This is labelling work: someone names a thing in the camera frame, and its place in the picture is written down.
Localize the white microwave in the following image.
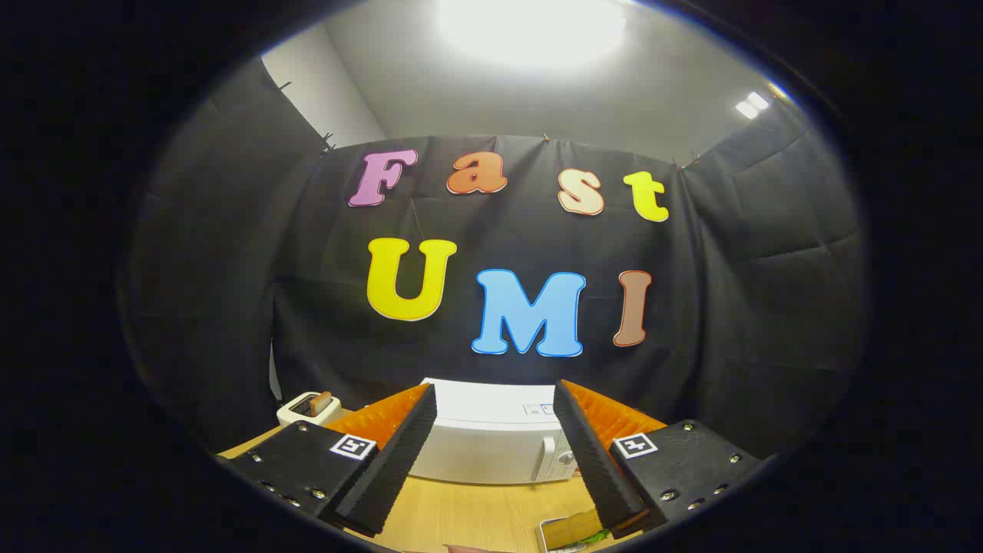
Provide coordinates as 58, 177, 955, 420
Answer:
409, 377, 578, 485

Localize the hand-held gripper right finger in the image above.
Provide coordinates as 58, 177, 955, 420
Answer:
553, 379, 769, 540

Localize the white toaster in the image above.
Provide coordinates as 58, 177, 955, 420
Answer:
276, 392, 343, 429

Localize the brown bread lettuce sandwich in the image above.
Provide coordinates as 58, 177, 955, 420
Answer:
544, 508, 611, 551

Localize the white rectangular tray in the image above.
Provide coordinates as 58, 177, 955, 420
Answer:
538, 516, 569, 552

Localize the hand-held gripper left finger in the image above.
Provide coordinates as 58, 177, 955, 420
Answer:
217, 382, 439, 537

